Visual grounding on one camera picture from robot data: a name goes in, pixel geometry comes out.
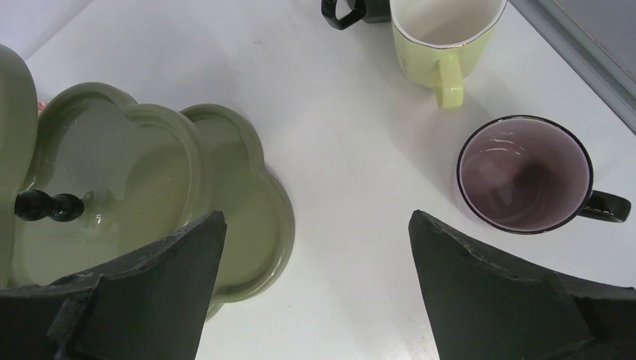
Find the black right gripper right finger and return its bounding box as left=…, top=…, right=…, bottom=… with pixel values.
left=408, top=210, right=635, bottom=359

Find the black mug purple interior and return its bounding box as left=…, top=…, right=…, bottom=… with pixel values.
left=455, top=115, right=632, bottom=235

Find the green three-tier dessert stand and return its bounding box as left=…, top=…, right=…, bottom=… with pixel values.
left=1, top=46, right=295, bottom=317

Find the light green mug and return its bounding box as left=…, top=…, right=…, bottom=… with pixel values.
left=389, top=0, right=508, bottom=109

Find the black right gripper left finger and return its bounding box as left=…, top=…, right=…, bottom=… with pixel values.
left=1, top=211, right=227, bottom=359

